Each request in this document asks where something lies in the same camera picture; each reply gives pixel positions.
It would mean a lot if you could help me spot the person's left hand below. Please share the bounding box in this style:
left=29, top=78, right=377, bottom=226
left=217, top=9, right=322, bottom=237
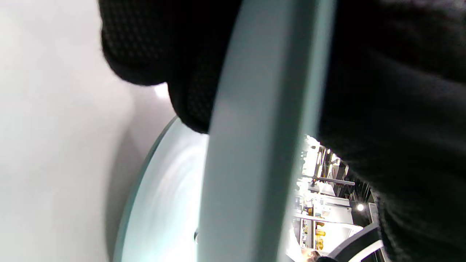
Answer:
left=98, top=0, right=466, bottom=262

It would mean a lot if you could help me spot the teal plate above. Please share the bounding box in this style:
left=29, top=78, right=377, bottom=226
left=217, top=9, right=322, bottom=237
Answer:
left=113, top=116, right=210, bottom=262
left=197, top=0, right=337, bottom=262

